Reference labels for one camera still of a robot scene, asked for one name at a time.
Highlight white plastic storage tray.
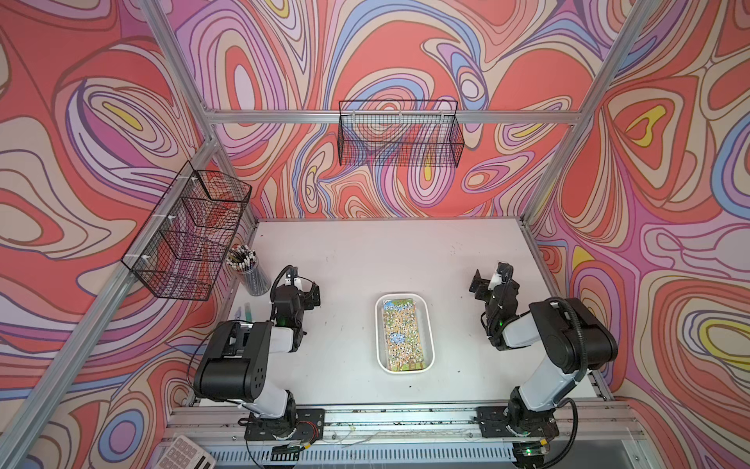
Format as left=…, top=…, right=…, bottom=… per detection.
left=375, top=292, right=436, bottom=374

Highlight yellow green sticker sheet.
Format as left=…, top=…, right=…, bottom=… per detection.
left=382, top=298, right=426, bottom=372

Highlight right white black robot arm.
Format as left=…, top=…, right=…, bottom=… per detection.
left=469, top=262, right=618, bottom=425

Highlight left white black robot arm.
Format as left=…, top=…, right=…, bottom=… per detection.
left=191, top=265, right=321, bottom=423

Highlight mesh pen cup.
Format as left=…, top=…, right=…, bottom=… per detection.
left=234, top=258, right=271, bottom=297

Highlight bundle of pens in cup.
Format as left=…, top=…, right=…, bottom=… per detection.
left=227, top=244, right=258, bottom=273

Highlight white keypad device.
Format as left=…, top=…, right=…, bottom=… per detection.
left=155, top=436, right=216, bottom=469

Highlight black wire basket on left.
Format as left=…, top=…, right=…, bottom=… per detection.
left=121, top=162, right=252, bottom=301

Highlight black wire basket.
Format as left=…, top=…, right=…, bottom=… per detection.
left=337, top=98, right=465, bottom=168
left=121, top=162, right=252, bottom=301

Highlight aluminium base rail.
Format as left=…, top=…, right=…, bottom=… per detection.
left=150, top=400, right=662, bottom=468

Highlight black wire basket at back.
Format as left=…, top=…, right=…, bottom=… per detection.
left=337, top=98, right=465, bottom=168

